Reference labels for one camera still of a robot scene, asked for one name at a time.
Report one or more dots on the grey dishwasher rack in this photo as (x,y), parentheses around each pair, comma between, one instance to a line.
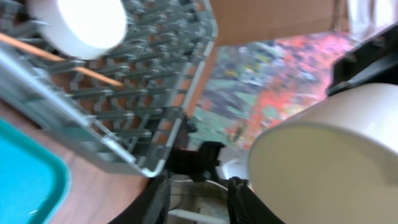
(129,129)

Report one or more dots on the teal plastic serving tray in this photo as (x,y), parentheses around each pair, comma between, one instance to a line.
(34,181)

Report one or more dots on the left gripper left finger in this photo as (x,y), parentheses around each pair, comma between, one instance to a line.
(151,206)

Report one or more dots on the white plastic cup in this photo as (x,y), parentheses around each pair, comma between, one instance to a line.
(334,162)

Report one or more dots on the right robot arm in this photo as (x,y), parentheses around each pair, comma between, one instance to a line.
(374,61)

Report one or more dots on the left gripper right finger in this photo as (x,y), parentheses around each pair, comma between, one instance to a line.
(244,207)

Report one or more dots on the wooden chopstick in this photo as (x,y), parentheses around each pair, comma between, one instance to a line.
(41,53)

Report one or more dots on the white bowl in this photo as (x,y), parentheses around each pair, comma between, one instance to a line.
(85,29)

